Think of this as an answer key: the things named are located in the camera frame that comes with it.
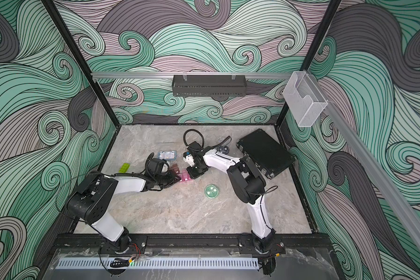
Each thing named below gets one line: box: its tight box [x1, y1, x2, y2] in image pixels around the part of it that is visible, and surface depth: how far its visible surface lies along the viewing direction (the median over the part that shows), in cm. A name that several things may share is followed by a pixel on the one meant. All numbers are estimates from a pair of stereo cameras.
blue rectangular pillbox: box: [157, 150, 177, 161], surface depth 105 cm
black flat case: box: [236, 128, 296, 179], surface depth 106 cm
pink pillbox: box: [179, 169, 194, 182], surface depth 94 cm
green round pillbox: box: [204, 183, 220, 199], surface depth 90 cm
